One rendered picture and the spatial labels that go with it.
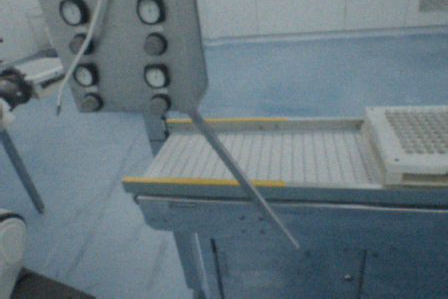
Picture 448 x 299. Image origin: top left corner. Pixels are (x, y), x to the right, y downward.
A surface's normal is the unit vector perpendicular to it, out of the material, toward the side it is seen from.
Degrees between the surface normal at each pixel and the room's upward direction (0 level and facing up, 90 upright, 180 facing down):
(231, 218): 90
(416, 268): 90
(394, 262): 90
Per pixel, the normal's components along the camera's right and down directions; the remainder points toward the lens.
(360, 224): -0.19, 0.48
